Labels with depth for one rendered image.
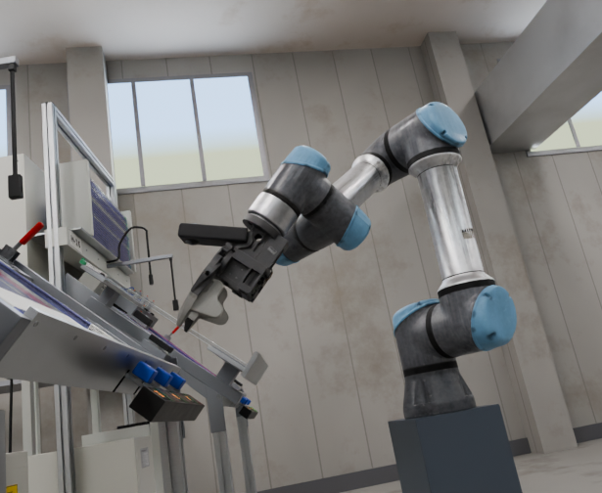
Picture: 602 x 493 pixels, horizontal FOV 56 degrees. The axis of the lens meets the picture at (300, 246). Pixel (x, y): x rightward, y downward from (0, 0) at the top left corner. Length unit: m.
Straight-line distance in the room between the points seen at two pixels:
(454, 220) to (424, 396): 0.37
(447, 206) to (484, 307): 0.23
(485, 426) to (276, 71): 4.78
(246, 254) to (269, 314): 3.81
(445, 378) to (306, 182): 0.52
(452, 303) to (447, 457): 0.29
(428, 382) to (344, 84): 4.70
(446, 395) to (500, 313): 0.20
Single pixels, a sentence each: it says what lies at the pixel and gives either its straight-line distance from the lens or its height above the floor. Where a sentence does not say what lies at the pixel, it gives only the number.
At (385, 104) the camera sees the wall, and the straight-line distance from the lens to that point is 5.71.
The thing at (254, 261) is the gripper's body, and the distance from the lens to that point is 0.90.
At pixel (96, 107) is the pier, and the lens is 5.21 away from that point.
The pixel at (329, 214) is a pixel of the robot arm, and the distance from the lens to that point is 0.96.
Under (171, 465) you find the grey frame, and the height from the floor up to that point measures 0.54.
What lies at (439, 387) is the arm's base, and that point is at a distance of 1.21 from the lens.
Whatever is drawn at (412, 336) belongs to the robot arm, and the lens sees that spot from 1.23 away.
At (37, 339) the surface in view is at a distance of 0.64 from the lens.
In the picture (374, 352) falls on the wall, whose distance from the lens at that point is 4.83.
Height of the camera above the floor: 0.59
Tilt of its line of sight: 16 degrees up
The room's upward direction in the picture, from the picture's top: 10 degrees counter-clockwise
